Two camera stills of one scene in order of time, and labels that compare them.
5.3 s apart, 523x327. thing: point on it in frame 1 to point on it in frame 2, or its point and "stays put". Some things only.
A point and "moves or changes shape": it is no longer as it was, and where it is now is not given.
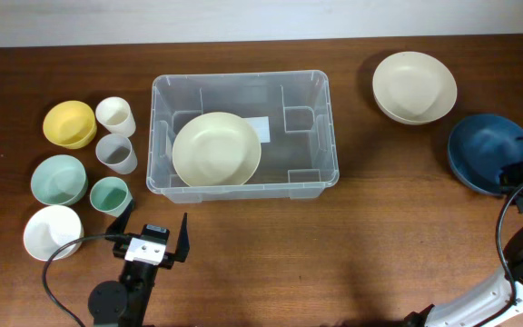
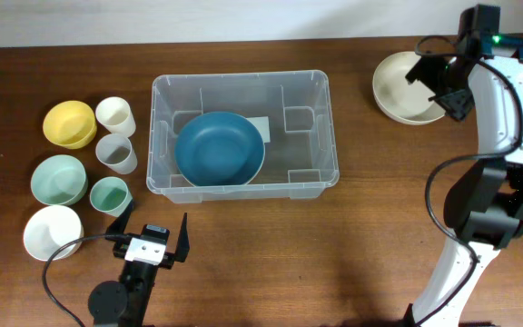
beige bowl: [414, 88] stays put
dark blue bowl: [480, 146] moves or changes shape
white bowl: [51, 227] stays put
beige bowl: [215, 149] stays put
